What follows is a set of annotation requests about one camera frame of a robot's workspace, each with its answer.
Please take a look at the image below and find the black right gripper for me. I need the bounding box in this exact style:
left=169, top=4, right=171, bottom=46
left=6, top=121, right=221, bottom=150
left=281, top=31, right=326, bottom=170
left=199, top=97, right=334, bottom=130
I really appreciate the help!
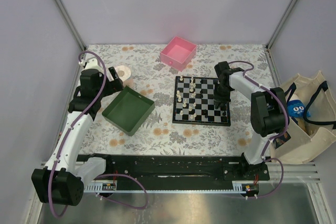
left=213, top=82, right=232, bottom=108

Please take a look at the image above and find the green plastic tray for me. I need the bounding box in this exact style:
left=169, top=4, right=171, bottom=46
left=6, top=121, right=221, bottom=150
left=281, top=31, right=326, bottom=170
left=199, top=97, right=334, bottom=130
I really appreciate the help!
left=102, top=87, right=155, bottom=136

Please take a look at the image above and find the black white chess board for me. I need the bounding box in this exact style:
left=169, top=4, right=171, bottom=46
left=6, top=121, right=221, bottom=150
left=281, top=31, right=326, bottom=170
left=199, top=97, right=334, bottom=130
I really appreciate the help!
left=172, top=76, right=230, bottom=126

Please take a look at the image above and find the pink plastic box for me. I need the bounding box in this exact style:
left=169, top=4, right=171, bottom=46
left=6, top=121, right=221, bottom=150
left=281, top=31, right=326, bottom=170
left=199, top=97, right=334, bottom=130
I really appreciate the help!
left=160, top=36, right=197, bottom=71

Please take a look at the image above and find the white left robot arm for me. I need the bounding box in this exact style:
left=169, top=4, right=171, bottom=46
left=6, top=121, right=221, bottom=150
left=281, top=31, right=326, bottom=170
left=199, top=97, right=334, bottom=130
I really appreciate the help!
left=32, top=58, right=123, bottom=206

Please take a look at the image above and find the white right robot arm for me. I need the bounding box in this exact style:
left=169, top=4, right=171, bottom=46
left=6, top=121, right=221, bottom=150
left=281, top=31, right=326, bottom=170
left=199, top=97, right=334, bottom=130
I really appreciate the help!
left=214, top=61, right=289, bottom=180

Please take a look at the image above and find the pink toilet paper roll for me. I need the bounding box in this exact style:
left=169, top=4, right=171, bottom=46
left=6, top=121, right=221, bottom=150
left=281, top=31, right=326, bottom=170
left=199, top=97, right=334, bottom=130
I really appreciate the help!
left=115, top=65, right=134, bottom=88

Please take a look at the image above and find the floral patterned table mat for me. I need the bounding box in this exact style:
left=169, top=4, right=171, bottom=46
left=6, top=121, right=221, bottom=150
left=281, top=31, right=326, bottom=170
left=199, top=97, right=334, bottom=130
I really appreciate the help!
left=79, top=44, right=274, bottom=156

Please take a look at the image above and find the blue cartoon face package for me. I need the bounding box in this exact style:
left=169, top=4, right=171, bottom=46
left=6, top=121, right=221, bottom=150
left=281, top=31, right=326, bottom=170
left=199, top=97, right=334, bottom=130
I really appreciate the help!
left=287, top=99, right=306, bottom=118

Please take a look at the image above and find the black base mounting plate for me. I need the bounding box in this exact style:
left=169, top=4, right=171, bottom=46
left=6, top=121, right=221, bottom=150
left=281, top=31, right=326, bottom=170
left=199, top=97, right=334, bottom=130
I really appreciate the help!
left=75, top=153, right=270, bottom=191

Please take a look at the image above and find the cream canvas tote bag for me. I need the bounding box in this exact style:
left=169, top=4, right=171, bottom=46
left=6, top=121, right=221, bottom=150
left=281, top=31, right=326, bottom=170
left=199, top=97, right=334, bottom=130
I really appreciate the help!
left=269, top=71, right=335, bottom=164

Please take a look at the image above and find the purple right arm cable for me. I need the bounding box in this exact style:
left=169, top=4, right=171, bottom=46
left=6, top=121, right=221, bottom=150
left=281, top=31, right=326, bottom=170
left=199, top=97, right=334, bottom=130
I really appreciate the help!
left=227, top=60, right=289, bottom=200

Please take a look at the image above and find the white slotted cable duct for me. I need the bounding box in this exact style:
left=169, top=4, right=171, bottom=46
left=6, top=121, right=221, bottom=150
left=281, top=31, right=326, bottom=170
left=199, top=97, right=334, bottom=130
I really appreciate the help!
left=83, top=182, right=117, bottom=193

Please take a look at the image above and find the aluminium rail frame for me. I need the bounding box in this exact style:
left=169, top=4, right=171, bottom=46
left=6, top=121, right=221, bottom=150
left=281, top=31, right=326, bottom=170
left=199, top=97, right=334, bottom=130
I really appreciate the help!
left=268, top=162, right=320, bottom=183

